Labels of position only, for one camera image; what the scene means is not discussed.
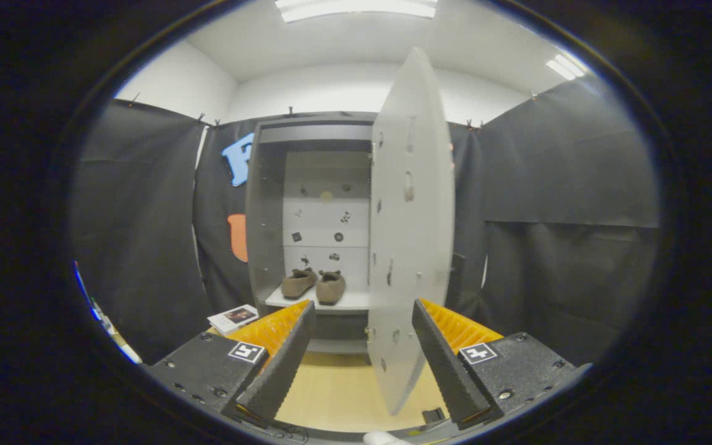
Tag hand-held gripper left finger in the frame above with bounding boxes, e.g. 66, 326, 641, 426
146, 300, 318, 428

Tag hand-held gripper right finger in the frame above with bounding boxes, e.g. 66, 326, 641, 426
412, 299, 579, 430

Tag brown fuzzy shoe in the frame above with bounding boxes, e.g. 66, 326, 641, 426
281, 267, 318, 300
316, 270, 347, 305

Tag beige shoe cabinet door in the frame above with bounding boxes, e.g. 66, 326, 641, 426
367, 48, 465, 416

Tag grey shoe cabinet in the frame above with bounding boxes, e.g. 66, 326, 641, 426
245, 113, 376, 356

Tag white book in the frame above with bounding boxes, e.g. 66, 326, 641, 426
208, 304, 260, 336

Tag black backdrop cloth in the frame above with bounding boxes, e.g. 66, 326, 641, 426
70, 77, 663, 365

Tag small ceiling light panel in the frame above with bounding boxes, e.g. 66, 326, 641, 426
545, 54, 587, 81

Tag long ceiling light panel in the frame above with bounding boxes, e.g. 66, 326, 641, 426
274, 0, 438, 24

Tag black cable bundle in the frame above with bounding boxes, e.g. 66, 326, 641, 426
269, 420, 310, 443

